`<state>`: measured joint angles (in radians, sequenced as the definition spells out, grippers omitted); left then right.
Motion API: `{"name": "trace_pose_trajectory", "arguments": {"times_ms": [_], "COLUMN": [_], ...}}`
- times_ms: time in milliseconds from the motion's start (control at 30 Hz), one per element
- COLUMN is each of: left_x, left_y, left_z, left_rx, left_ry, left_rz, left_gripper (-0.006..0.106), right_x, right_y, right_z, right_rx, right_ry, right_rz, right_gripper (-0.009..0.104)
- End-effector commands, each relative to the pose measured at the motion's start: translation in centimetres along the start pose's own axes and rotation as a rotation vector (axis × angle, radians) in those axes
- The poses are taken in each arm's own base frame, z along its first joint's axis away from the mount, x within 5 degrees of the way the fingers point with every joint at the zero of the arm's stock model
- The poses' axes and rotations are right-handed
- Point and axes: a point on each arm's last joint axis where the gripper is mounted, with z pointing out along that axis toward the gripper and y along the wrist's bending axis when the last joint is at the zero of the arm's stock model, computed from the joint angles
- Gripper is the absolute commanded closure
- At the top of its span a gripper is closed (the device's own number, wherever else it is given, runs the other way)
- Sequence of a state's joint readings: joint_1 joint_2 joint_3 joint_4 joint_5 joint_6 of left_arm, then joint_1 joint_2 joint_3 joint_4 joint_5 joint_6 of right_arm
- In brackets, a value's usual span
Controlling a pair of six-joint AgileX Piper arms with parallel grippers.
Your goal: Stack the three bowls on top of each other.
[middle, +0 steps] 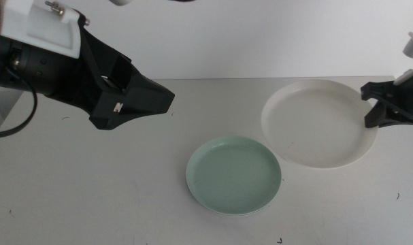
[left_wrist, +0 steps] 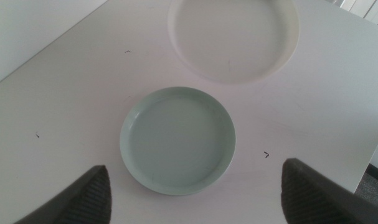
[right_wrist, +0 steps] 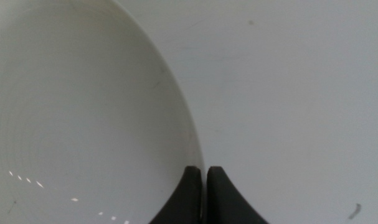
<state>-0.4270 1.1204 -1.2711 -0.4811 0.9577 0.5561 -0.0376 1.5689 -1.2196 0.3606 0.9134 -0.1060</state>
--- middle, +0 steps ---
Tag white shallow bowl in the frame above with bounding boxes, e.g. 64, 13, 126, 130
260, 78, 379, 169

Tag pale green shallow bowl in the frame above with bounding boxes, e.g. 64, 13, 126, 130
185, 135, 282, 216

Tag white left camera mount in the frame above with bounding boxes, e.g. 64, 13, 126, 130
0, 0, 90, 60

